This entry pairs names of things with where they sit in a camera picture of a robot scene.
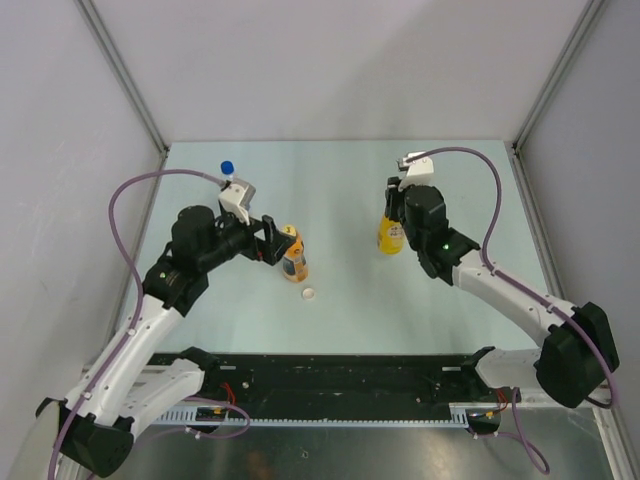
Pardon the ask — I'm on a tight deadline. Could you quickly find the grey cable duct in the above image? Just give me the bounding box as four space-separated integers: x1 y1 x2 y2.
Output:
152 404 469 429

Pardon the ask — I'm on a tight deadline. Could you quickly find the white bottle cap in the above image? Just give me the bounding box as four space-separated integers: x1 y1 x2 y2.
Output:
301 287 316 301

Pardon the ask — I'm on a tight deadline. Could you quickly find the aluminium frame post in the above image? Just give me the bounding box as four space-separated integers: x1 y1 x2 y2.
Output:
73 0 169 154
514 0 614 149

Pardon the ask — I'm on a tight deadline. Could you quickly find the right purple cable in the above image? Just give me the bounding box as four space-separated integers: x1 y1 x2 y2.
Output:
424 146 620 410

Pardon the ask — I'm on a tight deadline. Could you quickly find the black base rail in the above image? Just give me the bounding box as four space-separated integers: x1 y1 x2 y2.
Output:
149 349 506 421

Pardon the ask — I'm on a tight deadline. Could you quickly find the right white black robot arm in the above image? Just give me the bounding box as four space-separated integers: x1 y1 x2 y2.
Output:
385 177 620 408

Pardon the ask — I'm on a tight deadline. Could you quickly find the orange juice bottle yellow cap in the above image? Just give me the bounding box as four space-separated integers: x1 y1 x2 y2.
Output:
282 224 309 283

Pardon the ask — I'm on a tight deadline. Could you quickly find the right aluminium frame post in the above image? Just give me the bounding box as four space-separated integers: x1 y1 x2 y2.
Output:
514 0 614 149

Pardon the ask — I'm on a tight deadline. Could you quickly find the left aluminium frame post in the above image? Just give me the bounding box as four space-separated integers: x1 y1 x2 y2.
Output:
73 0 169 154

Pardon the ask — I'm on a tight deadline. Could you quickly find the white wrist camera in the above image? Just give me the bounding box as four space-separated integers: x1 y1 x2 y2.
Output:
218 179 256 226
397 152 434 191

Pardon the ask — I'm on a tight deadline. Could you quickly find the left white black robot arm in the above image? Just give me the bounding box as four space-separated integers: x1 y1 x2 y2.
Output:
45 205 295 479

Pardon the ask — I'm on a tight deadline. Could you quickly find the clear blue-cap water bottle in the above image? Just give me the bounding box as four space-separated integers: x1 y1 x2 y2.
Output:
220 160 236 182

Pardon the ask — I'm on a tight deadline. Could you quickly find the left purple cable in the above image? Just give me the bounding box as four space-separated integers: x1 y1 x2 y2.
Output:
47 169 226 479

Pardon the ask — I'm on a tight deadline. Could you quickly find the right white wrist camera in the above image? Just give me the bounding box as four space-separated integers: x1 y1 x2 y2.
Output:
397 152 434 191

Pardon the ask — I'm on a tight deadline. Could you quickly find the purple cable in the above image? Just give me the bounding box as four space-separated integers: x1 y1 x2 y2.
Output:
424 146 620 410
47 169 226 479

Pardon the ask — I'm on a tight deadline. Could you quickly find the yellow honey pomelo drink bottle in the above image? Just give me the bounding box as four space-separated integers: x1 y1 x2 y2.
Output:
377 214 405 255

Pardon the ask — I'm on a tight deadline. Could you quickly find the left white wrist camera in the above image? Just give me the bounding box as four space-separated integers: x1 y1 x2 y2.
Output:
218 179 256 226

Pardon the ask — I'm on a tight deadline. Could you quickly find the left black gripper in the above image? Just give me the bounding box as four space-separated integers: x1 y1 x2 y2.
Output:
198 207 294 272

